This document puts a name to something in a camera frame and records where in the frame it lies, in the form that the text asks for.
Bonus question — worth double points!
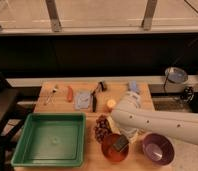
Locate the small blue object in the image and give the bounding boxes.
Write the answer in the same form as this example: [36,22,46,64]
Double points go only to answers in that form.
[128,81,140,94]

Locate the green plastic tray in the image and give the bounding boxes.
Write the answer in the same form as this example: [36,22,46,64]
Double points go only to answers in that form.
[11,113,86,167]

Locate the purple bowl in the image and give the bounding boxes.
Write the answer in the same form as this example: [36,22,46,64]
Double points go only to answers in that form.
[142,133,175,166]

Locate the black chair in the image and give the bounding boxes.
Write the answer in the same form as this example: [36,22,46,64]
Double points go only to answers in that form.
[0,72,24,171]

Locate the yellow round fruit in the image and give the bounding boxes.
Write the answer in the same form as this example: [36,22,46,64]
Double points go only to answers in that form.
[106,99,116,111]

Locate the orange sausage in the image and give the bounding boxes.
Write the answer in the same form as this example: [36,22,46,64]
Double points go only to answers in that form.
[67,86,73,102]

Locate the metal bowl on counter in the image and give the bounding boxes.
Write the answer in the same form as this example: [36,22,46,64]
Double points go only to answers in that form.
[165,67,188,84]

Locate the bunch of dark grapes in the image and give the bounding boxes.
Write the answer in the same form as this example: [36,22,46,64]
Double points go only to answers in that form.
[94,115,112,143]

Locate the red bowl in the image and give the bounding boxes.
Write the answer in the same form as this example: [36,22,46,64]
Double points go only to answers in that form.
[101,134,129,162]

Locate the black brush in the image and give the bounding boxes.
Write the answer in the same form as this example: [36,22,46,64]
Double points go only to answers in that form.
[91,81,107,112]

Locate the grey blue cloth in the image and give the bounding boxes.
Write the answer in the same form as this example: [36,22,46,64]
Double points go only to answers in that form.
[74,91,91,110]

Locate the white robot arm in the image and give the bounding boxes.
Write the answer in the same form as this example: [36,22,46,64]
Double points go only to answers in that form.
[110,91,198,145]

